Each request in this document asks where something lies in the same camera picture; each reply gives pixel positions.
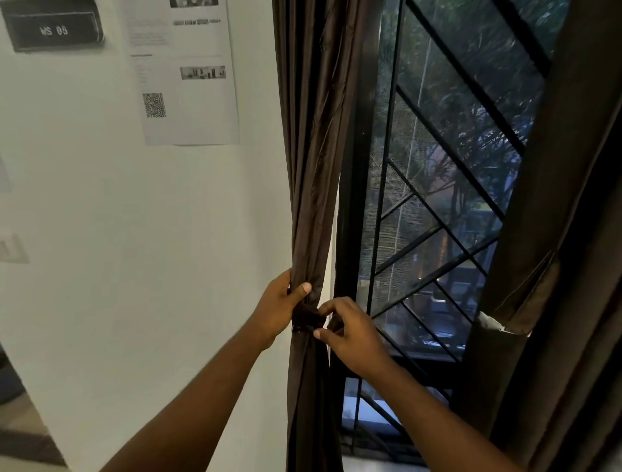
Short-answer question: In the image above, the person's left hand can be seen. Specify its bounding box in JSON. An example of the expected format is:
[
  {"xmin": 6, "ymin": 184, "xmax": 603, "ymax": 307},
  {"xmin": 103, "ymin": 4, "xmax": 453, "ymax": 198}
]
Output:
[{"xmin": 249, "ymin": 268, "xmax": 313, "ymax": 350}]

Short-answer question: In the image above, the person's right hand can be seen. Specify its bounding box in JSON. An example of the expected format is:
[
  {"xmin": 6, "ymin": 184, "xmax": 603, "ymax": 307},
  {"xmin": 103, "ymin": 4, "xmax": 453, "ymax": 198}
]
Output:
[{"xmin": 313, "ymin": 297, "xmax": 395, "ymax": 383}]

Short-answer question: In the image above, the brown curtain tieback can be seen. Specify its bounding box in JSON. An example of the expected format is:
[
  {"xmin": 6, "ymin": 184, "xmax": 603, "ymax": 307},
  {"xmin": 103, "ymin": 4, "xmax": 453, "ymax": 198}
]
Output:
[{"xmin": 291, "ymin": 302, "xmax": 327, "ymax": 333}]

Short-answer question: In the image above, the brown curtain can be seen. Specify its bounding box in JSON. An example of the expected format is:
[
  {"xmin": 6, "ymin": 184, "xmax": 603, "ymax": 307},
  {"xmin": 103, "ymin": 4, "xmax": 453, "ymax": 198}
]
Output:
[
  {"xmin": 272, "ymin": 0, "xmax": 377, "ymax": 472},
  {"xmin": 452, "ymin": 0, "xmax": 622, "ymax": 472}
]

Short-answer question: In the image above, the person's right forearm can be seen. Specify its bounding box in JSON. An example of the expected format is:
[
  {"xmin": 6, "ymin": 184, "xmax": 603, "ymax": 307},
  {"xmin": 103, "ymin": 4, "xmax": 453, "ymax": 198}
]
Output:
[{"xmin": 372, "ymin": 361, "xmax": 523, "ymax": 472}]

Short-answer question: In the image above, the person's left forearm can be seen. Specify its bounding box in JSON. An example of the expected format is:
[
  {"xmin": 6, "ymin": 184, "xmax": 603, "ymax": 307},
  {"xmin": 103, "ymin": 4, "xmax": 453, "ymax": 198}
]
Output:
[{"xmin": 99, "ymin": 317, "xmax": 273, "ymax": 472}]

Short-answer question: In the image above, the black window grille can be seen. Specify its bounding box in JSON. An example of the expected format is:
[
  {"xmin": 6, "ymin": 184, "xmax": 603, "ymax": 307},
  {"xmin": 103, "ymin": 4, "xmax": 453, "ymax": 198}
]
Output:
[{"xmin": 352, "ymin": 0, "xmax": 555, "ymax": 453}]

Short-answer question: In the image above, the loose brown curtain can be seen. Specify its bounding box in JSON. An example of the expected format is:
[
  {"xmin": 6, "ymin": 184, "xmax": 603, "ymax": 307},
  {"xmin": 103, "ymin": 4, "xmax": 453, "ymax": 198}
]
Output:
[{"xmin": 452, "ymin": 0, "xmax": 622, "ymax": 472}]

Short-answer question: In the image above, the white printed paper sheet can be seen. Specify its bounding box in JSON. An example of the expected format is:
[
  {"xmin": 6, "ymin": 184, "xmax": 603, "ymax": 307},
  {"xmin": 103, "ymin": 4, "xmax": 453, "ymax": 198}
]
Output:
[{"xmin": 119, "ymin": 0, "xmax": 241, "ymax": 147}]

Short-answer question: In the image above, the black window frame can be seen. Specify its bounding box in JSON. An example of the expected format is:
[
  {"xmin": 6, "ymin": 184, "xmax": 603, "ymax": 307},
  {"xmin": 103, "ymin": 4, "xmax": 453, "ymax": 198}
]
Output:
[{"xmin": 330, "ymin": 0, "xmax": 467, "ymax": 460}]

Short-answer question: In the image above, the white wall switch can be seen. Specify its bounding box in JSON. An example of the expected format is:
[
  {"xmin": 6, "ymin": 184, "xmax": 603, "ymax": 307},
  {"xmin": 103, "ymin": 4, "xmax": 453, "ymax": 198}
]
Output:
[{"xmin": 0, "ymin": 232, "xmax": 31, "ymax": 265}]

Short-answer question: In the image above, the black wall sign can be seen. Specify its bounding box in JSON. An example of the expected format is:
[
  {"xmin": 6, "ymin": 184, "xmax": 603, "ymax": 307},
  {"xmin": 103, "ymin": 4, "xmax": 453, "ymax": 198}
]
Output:
[{"xmin": 0, "ymin": 0, "xmax": 106, "ymax": 53}]

